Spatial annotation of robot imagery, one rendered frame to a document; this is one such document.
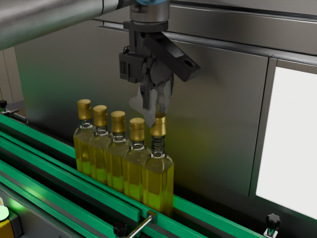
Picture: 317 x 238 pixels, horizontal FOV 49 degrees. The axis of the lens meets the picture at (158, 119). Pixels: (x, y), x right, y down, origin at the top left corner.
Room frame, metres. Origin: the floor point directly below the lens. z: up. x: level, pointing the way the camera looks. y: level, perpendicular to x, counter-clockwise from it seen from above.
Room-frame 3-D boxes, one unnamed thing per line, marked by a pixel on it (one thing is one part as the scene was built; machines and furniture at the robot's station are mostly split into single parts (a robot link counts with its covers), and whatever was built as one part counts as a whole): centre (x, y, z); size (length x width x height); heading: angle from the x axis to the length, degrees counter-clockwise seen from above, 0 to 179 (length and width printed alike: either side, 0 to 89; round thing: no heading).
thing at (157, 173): (0.66, 0.00, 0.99); 0.06 x 0.06 x 0.21; 55
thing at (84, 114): (0.80, 0.19, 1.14); 0.04 x 0.04 x 0.04
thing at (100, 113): (0.76, 0.14, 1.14); 0.04 x 0.04 x 0.04
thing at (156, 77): (0.67, 0.02, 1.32); 0.09 x 0.08 x 0.12; 55
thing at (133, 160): (0.69, 0.05, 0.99); 0.06 x 0.06 x 0.21; 55
